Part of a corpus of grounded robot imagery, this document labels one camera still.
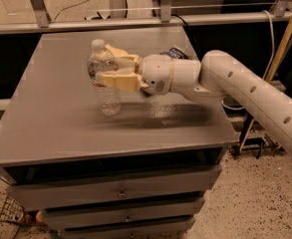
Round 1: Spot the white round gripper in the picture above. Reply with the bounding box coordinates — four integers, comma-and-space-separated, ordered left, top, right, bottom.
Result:
96, 44, 172, 95

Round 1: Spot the clear plastic water bottle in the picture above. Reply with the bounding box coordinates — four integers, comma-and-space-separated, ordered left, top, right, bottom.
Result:
87, 39, 121, 117

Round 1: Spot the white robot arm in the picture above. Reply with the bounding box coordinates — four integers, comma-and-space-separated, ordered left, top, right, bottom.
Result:
95, 50, 292, 155

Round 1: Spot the blue chip bag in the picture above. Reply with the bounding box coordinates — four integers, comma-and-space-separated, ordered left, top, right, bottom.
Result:
161, 47, 190, 60

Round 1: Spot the grey drawer cabinet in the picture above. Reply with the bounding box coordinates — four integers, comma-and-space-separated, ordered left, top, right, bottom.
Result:
0, 32, 237, 239

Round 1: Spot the black cable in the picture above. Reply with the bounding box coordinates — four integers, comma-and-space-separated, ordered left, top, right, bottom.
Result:
171, 14, 199, 52

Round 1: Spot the metal railing frame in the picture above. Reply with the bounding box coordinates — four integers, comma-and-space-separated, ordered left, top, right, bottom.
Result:
0, 0, 292, 34

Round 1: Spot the yellow stand frame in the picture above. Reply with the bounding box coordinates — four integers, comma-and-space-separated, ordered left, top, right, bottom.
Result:
232, 15, 292, 155

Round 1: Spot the wire basket on floor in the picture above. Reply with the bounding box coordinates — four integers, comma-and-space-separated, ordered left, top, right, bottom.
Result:
0, 196, 24, 224

